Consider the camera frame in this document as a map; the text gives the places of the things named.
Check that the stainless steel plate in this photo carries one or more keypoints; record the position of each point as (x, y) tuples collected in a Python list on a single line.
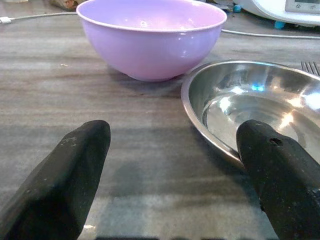
[(225, 100)]

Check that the silver metal fork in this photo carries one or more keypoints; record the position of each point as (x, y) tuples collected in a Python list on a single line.
[(310, 67)]

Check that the brown woven object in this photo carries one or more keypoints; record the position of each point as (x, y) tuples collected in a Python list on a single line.
[(63, 3)]

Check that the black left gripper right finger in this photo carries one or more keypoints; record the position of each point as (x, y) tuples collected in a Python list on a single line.
[(280, 180)]

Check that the small blue block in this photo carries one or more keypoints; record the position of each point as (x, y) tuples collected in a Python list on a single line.
[(236, 8), (279, 24)]

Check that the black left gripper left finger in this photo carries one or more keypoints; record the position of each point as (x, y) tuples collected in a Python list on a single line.
[(60, 175)]

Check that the purple plastic bowl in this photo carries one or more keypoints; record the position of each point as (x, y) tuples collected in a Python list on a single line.
[(152, 47)]

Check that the white appliance with display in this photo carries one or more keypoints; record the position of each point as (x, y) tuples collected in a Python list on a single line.
[(282, 10)]

